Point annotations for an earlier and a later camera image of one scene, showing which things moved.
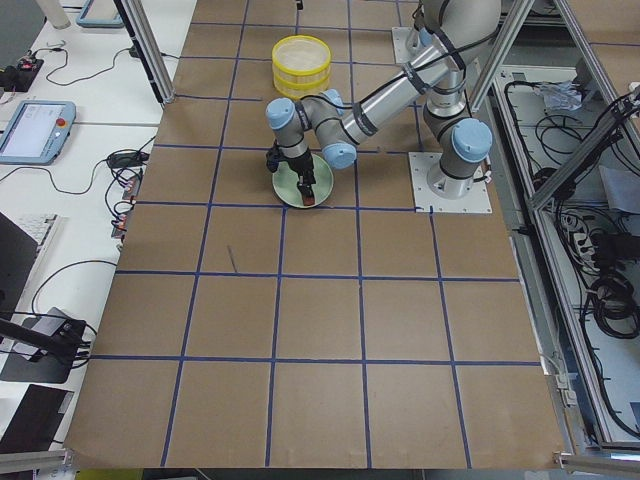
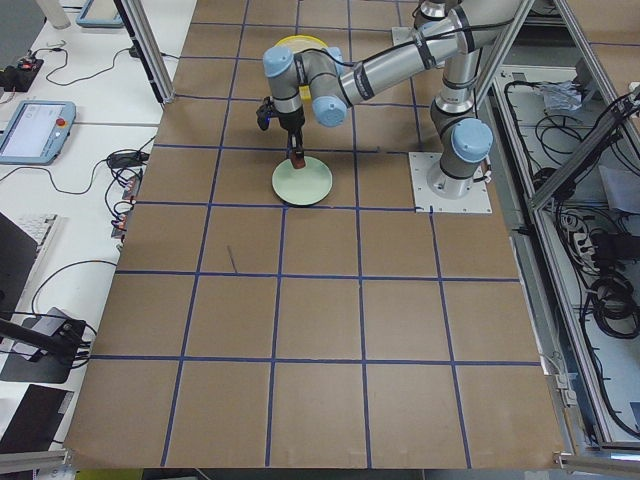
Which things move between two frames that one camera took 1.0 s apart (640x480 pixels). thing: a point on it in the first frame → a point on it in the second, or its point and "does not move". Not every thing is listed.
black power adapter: x=128 y=159 does not move
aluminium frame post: x=147 y=43 does not move
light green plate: x=285 y=183 does not move
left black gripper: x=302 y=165 → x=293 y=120
